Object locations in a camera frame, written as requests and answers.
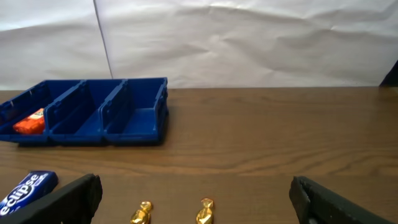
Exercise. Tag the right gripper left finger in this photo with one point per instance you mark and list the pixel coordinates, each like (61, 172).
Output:
(71, 202)

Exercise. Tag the orange candy box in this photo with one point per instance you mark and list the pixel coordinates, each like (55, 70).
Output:
(31, 124)

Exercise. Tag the blue tray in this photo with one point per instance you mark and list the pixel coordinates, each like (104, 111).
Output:
(136, 124)

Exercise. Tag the gold wrapped candy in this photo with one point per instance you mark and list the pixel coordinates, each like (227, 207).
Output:
(205, 214)
(141, 214)

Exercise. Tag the blue candy pack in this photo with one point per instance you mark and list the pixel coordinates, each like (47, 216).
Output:
(28, 189)

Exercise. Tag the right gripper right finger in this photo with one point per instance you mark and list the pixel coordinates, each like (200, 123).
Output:
(323, 205)

